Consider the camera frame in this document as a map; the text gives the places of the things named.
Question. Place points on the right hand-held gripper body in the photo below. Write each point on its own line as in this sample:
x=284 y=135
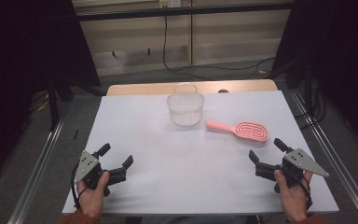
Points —
x=301 y=162

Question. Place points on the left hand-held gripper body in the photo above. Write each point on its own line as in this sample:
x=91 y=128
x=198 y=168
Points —
x=90 y=170

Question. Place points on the pink hairbrush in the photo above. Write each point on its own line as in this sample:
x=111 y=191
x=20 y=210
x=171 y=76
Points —
x=250 y=131

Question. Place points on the white plastic basket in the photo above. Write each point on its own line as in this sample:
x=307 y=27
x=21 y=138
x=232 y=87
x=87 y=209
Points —
x=185 y=109

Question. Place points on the person's left hand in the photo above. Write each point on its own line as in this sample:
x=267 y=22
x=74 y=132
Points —
x=92 y=200

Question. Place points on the person's right hand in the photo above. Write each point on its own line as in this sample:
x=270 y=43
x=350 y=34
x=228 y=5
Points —
x=295 y=200

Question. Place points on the small black stick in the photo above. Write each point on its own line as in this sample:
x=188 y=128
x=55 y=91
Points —
x=76 y=134

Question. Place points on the white table sheet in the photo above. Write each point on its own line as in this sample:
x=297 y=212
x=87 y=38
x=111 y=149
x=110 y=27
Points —
x=180 y=174

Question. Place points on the black stand leg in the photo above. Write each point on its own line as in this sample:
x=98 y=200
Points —
x=53 y=102

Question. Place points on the wooden table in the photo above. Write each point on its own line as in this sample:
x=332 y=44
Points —
x=143 y=88

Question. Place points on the small dark round object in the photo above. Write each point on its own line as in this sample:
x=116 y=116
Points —
x=223 y=91

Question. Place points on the black curtain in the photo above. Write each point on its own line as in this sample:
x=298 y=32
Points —
x=338 y=56
x=21 y=62

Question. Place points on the black horizontal bar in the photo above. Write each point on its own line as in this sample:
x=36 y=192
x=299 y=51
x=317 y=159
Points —
x=180 y=11

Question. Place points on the metal floor rail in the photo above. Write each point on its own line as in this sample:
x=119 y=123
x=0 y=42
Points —
x=338 y=161
x=35 y=174

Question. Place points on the white wall socket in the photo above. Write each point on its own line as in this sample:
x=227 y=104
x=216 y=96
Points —
x=169 y=3

